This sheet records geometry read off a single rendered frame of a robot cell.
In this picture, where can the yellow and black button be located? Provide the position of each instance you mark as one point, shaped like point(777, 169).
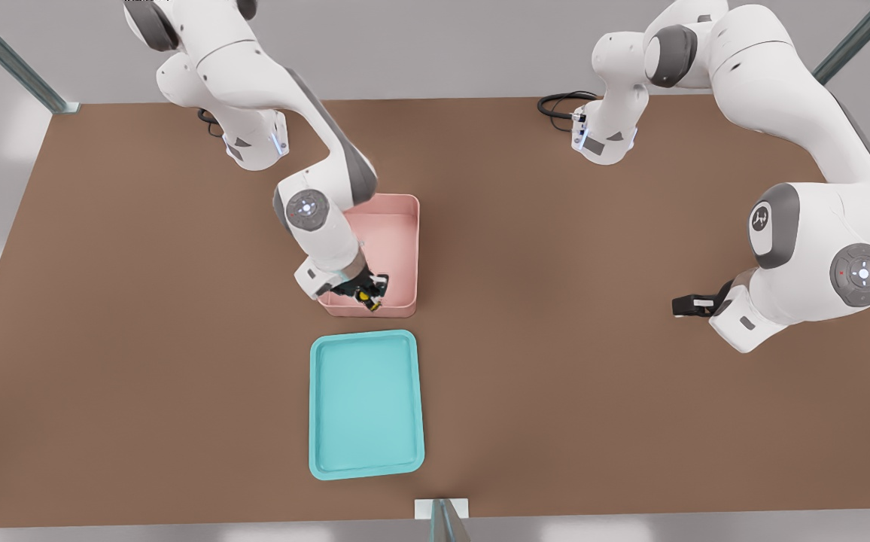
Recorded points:
point(366, 298)

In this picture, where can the silver frame post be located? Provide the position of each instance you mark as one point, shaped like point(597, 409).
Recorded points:
point(6, 56)
point(442, 519)
point(860, 38)

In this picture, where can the pink open box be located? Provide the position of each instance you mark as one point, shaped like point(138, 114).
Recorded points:
point(393, 241)

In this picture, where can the pale blue-green tray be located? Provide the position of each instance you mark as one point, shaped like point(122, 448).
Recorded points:
point(366, 403)

